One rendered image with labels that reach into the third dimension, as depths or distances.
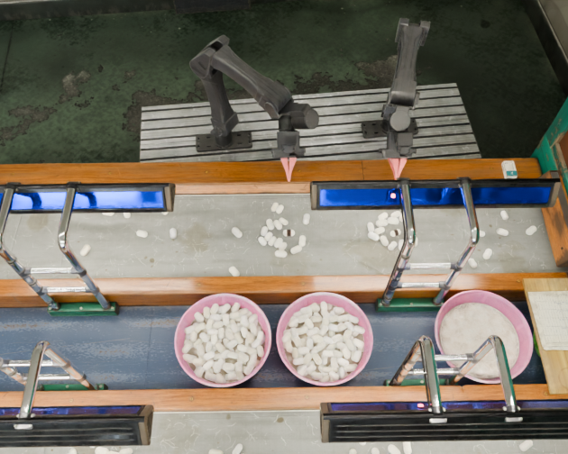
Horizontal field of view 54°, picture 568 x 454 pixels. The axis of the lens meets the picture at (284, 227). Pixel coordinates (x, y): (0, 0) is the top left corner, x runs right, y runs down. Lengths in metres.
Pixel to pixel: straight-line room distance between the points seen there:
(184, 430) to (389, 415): 0.60
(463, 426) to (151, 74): 2.57
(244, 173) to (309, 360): 0.64
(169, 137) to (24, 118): 1.32
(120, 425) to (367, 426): 0.49
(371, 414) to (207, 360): 0.59
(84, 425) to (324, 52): 2.56
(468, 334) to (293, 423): 0.55
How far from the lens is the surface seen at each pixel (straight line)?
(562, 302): 1.79
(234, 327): 1.62
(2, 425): 1.30
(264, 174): 1.84
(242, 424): 1.56
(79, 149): 3.04
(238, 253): 1.72
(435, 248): 1.78
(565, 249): 1.80
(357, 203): 1.43
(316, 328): 1.63
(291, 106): 1.67
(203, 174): 1.86
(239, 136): 2.05
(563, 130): 1.92
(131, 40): 3.51
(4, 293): 1.82
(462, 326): 1.70
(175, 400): 1.57
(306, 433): 1.55
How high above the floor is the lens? 2.27
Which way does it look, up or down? 60 degrees down
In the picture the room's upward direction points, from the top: straight up
